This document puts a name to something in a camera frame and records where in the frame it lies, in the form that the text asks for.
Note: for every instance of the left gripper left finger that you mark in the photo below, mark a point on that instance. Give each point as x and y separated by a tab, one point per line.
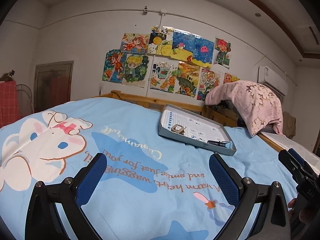
43	220

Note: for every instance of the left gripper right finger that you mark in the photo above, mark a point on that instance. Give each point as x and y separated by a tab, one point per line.
272	218

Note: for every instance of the beige hair claw clip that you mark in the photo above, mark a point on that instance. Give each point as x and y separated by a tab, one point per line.
179	129

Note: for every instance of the person's right hand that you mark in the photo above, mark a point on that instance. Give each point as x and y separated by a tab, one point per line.
304	211

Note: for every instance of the pink floral blanket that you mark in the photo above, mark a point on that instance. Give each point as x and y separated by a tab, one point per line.
257	105

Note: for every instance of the white air conditioner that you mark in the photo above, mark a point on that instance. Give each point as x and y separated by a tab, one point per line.
272	80

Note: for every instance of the light blue cartoon bedsheet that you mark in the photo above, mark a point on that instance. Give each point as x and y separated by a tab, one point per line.
152	188

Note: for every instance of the red checked cloth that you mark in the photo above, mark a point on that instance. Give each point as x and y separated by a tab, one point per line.
9	108

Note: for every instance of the standing fan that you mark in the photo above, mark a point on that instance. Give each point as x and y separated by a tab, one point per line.
25	100

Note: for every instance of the grey shallow cardboard box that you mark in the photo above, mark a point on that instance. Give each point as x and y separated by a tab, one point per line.
198	129

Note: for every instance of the brown wooden door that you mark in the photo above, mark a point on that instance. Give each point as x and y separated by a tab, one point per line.
52	84

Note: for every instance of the wooden bed frame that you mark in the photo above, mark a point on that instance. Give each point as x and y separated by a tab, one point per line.
277	142

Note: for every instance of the colourful wall drawings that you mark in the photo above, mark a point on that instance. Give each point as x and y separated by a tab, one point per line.
169	60

